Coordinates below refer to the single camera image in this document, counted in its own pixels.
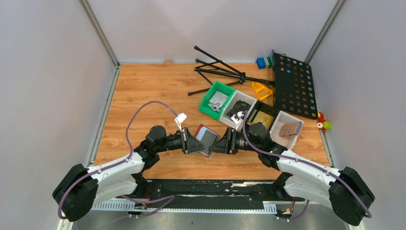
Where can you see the black folding tripod stand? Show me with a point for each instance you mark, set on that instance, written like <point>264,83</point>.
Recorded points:
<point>220,68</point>

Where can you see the red leather card holder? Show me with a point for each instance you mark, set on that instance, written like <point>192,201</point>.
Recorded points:
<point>200,130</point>

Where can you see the yellow plastic triangle piece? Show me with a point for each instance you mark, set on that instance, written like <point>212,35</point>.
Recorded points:
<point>262,92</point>

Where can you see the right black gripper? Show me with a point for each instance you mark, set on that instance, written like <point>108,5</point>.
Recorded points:
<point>227,144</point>

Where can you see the grey metal parts in bin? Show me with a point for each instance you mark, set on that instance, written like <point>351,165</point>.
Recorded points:
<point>217,101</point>

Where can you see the white bin with black parts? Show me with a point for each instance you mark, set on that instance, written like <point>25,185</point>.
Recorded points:
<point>238,95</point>

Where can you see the brown leather card pouch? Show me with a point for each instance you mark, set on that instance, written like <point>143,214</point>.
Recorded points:
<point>290,129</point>

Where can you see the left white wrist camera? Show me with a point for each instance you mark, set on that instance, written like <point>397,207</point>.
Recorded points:
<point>180,118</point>

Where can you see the colourful small toy pile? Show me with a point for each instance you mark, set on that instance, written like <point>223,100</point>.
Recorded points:
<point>322,123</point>

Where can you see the grey card in holder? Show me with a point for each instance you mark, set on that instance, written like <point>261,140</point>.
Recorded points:
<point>209,138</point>

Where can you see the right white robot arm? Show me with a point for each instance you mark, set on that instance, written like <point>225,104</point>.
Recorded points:
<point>341,190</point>

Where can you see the green plastic bin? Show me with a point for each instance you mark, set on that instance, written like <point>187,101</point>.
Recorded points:
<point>217,86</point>

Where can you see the black perforated metal panel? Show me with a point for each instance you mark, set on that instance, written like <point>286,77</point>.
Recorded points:
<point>294,86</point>

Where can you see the green toy block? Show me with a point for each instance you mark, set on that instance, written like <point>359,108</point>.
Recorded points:
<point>270,61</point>

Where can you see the white bin at end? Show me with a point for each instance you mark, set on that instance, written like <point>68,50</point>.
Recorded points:
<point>282,119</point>

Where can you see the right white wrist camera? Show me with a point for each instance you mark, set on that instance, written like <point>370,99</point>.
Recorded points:
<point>238,119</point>

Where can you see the blue toy block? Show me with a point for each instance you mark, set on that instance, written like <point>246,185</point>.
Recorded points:
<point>263,63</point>

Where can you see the black plastic bin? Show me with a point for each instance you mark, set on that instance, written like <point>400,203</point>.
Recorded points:
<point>266,108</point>

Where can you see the black parts in bin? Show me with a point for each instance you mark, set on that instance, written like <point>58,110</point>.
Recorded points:
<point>238,106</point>

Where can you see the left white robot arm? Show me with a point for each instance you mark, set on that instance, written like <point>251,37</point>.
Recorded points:
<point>82,188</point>

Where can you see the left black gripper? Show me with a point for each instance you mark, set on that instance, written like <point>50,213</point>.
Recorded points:
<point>189,144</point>

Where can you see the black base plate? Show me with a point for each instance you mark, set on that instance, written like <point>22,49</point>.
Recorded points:
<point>215,194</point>

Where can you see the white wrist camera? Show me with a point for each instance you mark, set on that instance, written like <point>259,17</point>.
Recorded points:
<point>180,118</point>
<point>238,119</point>

